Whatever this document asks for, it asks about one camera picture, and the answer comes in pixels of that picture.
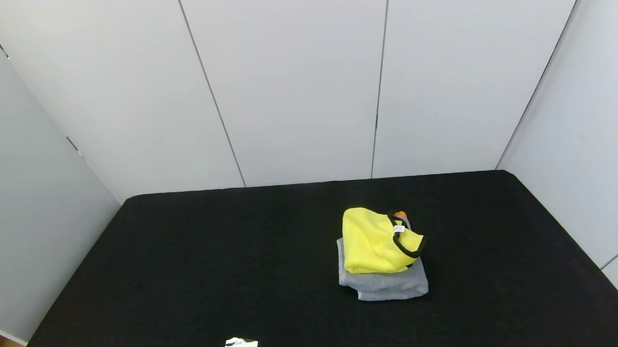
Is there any black table cloth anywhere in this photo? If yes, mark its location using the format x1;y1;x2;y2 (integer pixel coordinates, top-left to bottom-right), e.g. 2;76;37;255
2;164;618;347

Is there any grey towel with orange marks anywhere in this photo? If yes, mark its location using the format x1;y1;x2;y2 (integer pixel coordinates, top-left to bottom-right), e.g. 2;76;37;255
335;209;430;303

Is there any yellow towel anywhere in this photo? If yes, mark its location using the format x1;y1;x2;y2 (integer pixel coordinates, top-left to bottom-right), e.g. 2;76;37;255
341;204;429;276

